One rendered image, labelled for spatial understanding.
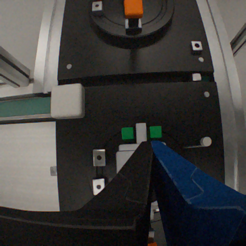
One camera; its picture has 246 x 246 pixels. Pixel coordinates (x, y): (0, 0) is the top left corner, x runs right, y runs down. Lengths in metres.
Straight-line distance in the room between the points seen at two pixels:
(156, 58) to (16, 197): 0.35
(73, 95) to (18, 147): 0.17
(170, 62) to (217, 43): 0.10
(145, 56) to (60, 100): 0.14
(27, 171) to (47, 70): 0.18
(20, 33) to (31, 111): 0.27
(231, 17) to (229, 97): 0.28
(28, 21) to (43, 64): 0.24
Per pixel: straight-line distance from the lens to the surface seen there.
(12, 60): 0.31
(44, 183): 0.37
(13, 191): 0.40
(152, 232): 0.19
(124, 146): 0.19
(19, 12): 0.61
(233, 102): 0.33
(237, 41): 0.39
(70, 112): 0.27
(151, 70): 0.29
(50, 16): 0.40
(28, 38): 0.53
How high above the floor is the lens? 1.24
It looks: 81 degrees down
